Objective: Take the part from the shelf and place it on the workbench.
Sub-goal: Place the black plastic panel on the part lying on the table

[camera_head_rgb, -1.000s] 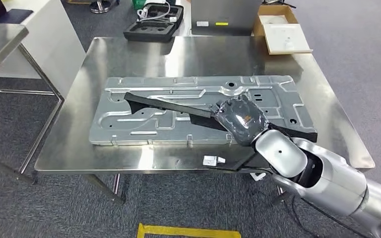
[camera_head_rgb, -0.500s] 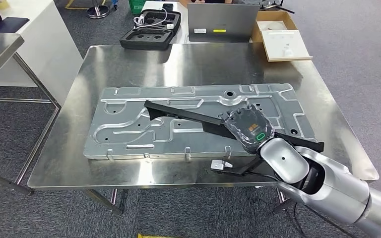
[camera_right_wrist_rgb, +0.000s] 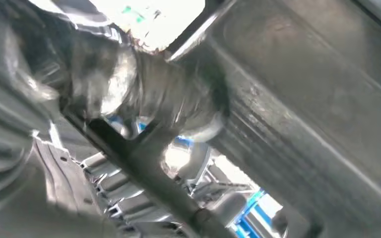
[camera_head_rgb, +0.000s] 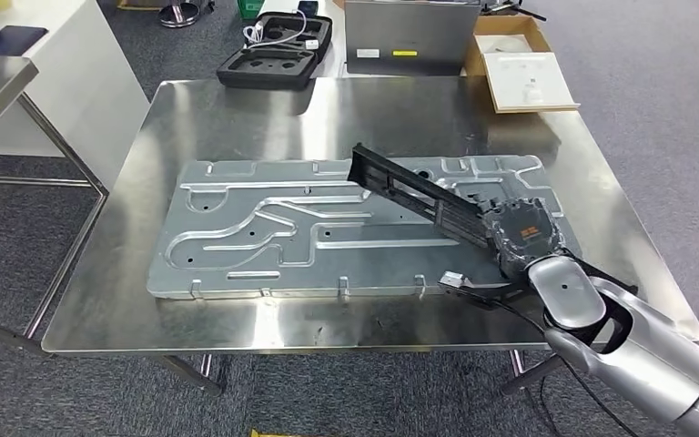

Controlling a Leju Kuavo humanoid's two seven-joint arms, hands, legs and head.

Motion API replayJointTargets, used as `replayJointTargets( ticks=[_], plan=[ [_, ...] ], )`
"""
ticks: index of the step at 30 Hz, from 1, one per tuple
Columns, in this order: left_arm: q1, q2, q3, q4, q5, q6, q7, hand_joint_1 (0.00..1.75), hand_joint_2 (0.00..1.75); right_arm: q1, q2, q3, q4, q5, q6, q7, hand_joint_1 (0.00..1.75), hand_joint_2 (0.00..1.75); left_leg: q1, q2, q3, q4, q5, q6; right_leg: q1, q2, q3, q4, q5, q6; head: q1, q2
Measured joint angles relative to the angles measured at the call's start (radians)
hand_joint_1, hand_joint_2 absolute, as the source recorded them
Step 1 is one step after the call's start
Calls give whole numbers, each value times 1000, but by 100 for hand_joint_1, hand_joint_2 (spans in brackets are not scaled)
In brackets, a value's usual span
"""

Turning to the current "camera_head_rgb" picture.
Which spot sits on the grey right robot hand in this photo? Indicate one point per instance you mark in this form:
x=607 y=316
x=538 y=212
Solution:
x=521 y=232

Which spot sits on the long black plastic part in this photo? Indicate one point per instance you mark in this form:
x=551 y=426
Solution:
x=410 y=193

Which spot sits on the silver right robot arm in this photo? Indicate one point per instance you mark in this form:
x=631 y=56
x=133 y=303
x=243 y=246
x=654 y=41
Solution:
x=645 y=356

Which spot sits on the stainless steel workbench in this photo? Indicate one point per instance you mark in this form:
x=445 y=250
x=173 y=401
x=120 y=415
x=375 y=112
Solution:
x=235 y=127

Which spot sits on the flat white box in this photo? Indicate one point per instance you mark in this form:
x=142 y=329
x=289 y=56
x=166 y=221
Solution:
x=527 y=78

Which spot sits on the stamped grey metal panel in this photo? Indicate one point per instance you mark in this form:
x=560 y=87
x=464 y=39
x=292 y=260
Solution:
x=325 y=253

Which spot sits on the open cardboard box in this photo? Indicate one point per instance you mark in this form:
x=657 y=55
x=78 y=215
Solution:
x=506 y=23

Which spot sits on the black tripod legs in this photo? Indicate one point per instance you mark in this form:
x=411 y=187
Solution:
x=512 y=9

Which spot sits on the grey metal box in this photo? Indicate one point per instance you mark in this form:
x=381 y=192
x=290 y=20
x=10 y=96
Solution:
x=410 y=30

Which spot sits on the black foam case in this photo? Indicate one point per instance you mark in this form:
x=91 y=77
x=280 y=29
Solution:
x=265 y=69

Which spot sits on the yellow floor tape outline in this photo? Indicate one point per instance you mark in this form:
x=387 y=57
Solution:
x=274 y=434

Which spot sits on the green box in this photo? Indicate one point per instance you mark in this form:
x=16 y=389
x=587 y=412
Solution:
x=251 y=7

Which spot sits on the chrome round stool base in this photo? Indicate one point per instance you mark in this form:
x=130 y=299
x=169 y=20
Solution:
x=180 y=15

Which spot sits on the white cabinet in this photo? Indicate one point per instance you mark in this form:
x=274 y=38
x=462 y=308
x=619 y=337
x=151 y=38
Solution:
x=72 y=90

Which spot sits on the dark blue flat pad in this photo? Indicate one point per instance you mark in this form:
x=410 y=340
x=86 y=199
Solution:
x=18 y=39

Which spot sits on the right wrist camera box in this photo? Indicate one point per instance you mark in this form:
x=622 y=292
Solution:
x=455 y=282

